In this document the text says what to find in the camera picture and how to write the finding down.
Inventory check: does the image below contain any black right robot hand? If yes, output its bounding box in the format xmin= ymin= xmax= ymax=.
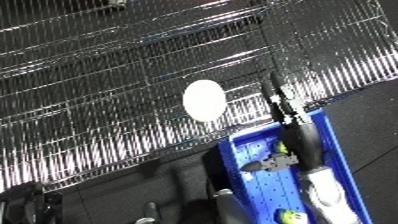
xmin=239 ymin=71 xmax=327 ymax=173

